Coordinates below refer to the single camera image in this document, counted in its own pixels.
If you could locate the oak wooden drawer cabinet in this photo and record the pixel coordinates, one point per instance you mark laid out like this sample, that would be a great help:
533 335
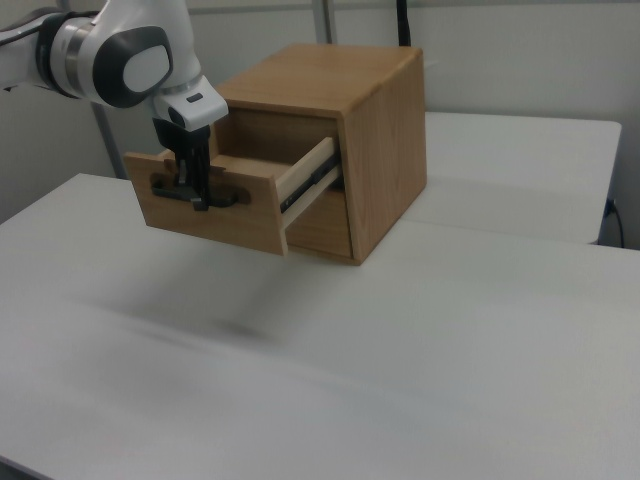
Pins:
380 150

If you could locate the black vertical pole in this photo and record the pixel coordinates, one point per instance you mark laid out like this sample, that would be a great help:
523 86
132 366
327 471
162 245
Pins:
403 22

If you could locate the oak wooden sliding drawer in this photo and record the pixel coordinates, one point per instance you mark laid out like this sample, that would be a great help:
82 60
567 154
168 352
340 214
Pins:
240 220

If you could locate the oak closed drawer front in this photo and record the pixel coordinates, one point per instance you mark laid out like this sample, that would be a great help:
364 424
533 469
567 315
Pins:
322 227

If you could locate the black metal drawer rail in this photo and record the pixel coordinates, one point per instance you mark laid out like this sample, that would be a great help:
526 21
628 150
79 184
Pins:
310 184

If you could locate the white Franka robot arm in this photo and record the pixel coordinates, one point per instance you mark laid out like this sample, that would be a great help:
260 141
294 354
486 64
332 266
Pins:
120 55

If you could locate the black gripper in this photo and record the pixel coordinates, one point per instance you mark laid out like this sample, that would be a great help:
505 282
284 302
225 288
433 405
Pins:
172 136

